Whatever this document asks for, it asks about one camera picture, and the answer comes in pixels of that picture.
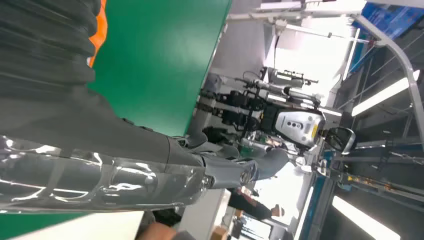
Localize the white desk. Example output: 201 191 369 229
9 211 145 240

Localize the green table mat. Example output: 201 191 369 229
0 0 233 240

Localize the person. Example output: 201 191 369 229
228 188 286 221
135 221 197 240

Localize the black silver humanoid robot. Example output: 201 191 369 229
195 66 357 158

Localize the white ceiling light panel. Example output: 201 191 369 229
332 195 402 240
351 69 422 117

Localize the white metal gantry frame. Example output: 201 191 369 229
228 0 424 150

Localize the blue wall banner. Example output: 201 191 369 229
349 2 424 74

